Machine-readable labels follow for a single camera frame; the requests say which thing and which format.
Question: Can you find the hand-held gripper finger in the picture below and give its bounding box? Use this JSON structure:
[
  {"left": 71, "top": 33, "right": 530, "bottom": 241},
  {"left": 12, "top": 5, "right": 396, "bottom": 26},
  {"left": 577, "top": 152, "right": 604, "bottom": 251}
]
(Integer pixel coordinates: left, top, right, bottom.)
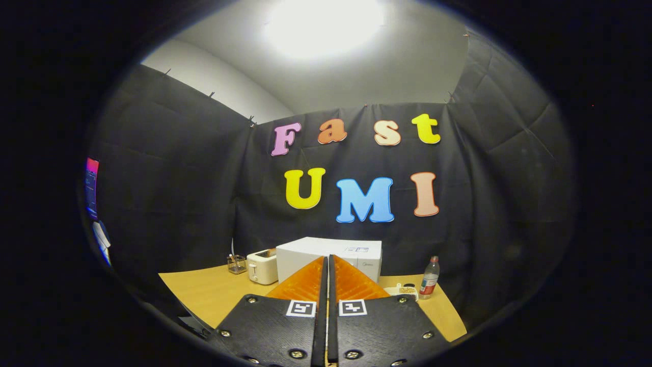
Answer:
[
  {"left": 206, "top": 256, "right": 328, "bottom": 367},
  {"left": 329, "top": 254, "right": 451, "bottom": 367}
]

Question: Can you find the white toaster oven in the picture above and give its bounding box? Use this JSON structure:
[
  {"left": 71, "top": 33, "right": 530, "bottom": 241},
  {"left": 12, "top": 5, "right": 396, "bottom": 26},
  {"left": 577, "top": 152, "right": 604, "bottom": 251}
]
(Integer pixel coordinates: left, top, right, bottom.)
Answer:
[{"left": 276, "top": 237, "right": 383, "bottom": 284}]

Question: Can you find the white bread toaster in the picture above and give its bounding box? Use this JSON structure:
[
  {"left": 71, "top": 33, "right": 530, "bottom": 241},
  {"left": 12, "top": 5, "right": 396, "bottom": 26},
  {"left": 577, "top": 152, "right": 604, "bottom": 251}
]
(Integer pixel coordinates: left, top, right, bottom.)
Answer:
[{"left": 247, "top": 249, "right": 279, "bottom": 285}]

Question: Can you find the divided white snack dish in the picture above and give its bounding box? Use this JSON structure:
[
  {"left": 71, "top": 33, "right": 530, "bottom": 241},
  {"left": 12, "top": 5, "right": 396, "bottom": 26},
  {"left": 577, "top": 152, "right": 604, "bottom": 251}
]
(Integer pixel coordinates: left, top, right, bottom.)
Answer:
[{"left": 383, "top": 283, "right": 419, "bottom": 302}]

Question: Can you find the clear water bottle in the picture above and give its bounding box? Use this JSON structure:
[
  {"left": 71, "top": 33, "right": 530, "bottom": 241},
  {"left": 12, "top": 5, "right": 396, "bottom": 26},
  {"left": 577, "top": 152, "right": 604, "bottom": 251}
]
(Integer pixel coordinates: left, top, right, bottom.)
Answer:
[{"left": 419, "top": 256, "right": 440, "bottom": 300}]

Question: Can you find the white and blue object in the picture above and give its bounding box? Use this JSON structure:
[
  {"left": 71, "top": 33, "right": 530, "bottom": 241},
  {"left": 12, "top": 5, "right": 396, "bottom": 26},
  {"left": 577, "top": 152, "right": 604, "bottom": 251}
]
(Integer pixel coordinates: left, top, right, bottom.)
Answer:
[{"left": 92, "top": 220, "right": 112, "bottom": 266}]

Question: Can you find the glowing screen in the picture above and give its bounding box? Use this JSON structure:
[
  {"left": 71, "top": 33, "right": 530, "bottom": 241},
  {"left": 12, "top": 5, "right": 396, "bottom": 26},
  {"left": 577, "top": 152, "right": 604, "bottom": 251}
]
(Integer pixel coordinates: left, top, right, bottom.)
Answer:
[{"left": 85, "top": 158, "right": 100, "bottom": 221}]

